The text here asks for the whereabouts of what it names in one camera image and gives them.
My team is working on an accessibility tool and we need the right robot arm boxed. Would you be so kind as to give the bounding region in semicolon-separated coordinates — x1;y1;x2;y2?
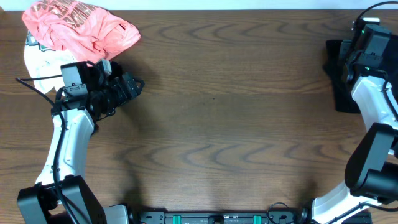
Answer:
302;17;397;223

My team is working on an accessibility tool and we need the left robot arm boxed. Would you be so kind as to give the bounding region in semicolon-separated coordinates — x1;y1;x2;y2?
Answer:
17;59;145;223

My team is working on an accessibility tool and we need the black fabric storage container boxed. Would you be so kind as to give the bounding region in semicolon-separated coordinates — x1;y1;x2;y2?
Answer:
322;36;398;114

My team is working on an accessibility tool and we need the coral pink printed shirt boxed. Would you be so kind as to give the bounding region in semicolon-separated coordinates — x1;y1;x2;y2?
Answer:
22;1;141;62

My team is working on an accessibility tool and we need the white printed shirt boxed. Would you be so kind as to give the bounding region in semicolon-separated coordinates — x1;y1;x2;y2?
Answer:
24;32;77;93

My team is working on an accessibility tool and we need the left black cable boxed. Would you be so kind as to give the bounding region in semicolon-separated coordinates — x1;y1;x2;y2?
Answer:
15;74;88;224

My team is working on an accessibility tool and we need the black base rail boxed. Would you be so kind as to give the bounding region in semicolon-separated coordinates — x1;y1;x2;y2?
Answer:
104;205;303;224

